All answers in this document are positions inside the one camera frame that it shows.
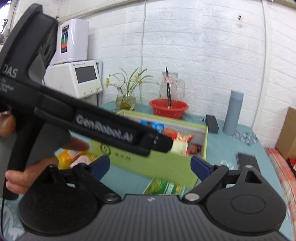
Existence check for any red snack packet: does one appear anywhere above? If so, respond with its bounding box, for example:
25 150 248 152
163 128 195 155

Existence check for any teal patterned tablecloth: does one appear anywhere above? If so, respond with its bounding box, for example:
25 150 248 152
4 104 294 240

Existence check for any brown cardboard box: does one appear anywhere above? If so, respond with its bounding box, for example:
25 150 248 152
275 107 296 159

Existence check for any green snack packet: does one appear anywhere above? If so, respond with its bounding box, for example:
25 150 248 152
143 178 185 196

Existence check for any white water purifier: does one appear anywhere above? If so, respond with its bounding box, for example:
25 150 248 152
51 19 89 65

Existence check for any red plastic basket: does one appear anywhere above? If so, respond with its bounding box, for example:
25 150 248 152
149 99 189 120

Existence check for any grey cylindrical bottle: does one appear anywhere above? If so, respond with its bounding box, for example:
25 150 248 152
223 90 244 136

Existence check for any small black box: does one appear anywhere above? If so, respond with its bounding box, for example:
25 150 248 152
205 114 219 134

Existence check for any blue snack packet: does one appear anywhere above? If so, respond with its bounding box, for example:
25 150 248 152
140 120 165 133

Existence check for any plaid tablecloth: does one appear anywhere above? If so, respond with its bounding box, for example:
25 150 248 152
263 146 296 223

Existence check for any glass vase with yellow flowers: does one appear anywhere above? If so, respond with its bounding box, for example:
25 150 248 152
99 67 160 110

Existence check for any glass pitcher with straw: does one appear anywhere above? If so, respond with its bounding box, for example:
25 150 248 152
159 67 186 108

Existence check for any green cardboard box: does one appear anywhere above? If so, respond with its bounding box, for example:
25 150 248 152
90 110 208 188

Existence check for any smartphone with pink case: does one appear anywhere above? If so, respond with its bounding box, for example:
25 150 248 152
236 153 261 173

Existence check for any person's left hand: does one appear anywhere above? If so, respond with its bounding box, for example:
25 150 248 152
1 111 89 195

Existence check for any yellow snack packet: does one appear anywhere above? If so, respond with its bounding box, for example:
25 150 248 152
57 150 98 170

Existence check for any white appliance with screen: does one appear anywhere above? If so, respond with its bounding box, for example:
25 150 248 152
44 60 103 106

